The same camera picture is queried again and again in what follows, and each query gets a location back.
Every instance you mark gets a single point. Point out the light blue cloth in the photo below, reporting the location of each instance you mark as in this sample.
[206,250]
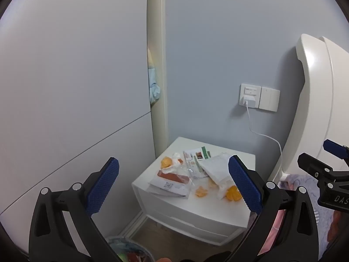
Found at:
[154,87]

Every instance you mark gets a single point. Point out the red and white package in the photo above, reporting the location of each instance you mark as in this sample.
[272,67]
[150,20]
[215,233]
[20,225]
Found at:
[169,182]

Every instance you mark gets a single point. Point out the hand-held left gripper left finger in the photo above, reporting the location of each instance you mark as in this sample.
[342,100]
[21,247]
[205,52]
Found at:
[103,188]

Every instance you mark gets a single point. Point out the cream corner column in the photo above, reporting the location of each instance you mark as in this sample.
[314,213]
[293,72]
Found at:
[158,32]

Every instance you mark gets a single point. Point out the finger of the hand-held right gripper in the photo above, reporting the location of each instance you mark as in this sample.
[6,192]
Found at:
[334,147]
[313,165]

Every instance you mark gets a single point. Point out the white paper bag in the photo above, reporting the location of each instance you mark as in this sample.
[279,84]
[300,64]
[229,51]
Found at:
[215,169]

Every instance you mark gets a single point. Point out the grey trash bin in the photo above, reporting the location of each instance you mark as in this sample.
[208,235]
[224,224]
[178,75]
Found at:
[141,251]

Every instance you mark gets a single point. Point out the white nightstand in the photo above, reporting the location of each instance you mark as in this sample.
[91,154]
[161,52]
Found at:
[212,210]

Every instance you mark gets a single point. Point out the large orange peel piece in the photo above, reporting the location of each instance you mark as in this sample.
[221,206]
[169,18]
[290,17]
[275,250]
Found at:
[165,162]

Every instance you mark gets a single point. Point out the printed paper leaflet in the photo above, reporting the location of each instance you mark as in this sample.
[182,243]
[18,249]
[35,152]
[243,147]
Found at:
[195,155]

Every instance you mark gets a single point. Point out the white tissue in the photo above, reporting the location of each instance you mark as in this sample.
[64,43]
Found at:
[177,165]

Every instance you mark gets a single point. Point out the white wall socket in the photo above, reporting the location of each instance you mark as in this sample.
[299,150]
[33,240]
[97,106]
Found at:
[250,88]

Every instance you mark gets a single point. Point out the white bed headboard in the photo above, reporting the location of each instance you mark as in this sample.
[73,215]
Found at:
[313,101]

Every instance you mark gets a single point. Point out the white light switch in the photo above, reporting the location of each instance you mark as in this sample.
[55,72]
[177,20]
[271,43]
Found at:
[268,98]

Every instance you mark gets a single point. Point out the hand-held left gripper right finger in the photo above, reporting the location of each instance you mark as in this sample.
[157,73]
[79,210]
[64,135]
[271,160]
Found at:
[245,185]

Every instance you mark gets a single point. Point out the white charger plug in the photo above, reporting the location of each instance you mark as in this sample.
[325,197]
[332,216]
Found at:
[249,99]

